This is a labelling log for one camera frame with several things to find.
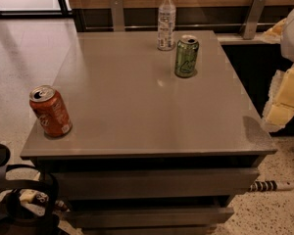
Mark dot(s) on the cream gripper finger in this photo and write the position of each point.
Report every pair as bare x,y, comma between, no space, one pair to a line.
279,109
273,34

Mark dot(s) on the green soda can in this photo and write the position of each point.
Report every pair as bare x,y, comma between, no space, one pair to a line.
186,55

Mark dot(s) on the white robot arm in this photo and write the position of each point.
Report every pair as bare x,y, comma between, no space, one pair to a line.
287,38

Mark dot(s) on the red coke can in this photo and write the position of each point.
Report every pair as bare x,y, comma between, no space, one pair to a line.
50,110

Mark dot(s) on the clear plastic water bottle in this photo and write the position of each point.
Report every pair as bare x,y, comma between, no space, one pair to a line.
166,24

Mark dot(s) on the lower grey drawer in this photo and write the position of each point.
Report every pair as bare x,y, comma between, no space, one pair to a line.
148,217

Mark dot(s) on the grey drawer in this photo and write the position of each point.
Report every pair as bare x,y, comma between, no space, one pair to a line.
148,217
140,184

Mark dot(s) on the upper grey drawer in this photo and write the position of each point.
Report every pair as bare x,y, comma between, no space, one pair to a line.
140,184

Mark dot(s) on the right metal bracket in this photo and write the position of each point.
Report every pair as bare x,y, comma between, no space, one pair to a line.
249,28

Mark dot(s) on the metal bracket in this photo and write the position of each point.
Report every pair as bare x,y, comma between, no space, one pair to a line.
117,15
249,28

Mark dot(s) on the black white striped handle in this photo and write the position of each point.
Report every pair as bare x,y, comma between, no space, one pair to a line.
271,185

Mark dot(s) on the left metal bracket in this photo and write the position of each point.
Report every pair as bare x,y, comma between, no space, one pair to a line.
117,15

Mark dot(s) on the black bag with straps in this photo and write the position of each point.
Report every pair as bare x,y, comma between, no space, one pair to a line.
27,205

